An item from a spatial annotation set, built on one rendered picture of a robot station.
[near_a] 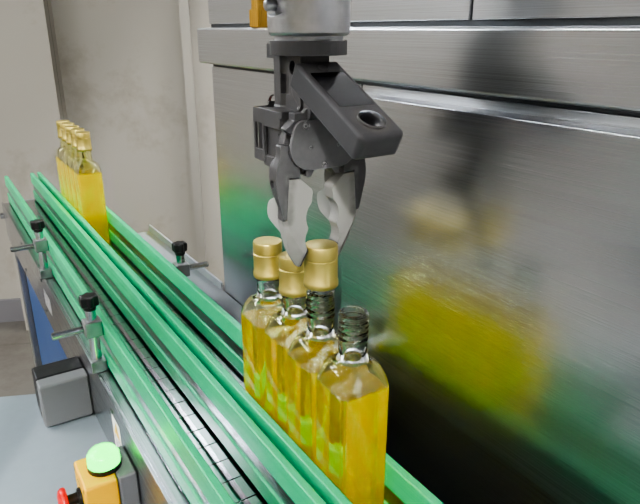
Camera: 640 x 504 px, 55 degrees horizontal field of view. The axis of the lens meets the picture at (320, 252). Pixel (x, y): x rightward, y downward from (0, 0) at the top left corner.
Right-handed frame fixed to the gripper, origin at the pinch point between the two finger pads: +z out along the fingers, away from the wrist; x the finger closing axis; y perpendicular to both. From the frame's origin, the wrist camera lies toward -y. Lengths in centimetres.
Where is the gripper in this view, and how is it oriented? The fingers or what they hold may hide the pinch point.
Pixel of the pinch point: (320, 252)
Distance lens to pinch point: 60.9
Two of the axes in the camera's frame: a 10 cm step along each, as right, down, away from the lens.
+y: -5.1, -2.9, 8.1
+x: -8.6, 1.8, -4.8
